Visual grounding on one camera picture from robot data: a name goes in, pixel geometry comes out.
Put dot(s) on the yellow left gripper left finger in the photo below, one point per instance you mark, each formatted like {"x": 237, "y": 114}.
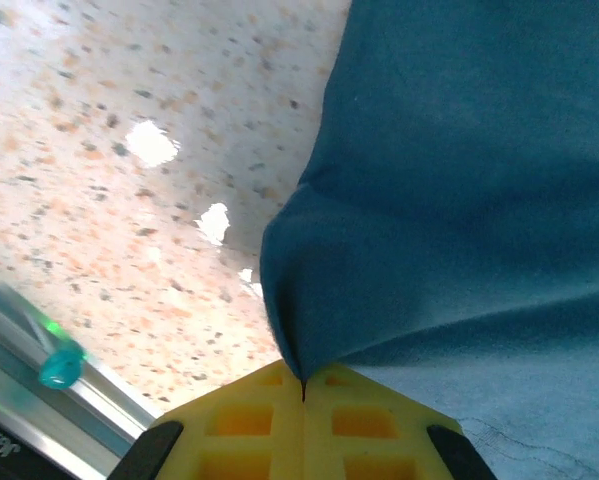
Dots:
{"x": 249, "y": 425}

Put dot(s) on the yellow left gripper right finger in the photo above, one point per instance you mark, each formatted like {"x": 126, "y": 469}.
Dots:
{"x": 359, "y": 425}

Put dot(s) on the blue t-shirt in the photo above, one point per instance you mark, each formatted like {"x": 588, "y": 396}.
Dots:
{"x": 454, "y": 150}

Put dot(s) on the teal translucent plug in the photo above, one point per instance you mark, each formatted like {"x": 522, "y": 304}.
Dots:
{"x": 61, "y": 367}

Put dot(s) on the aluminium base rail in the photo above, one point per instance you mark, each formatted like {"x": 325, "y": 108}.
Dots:
{"x": 94, "y": 400}

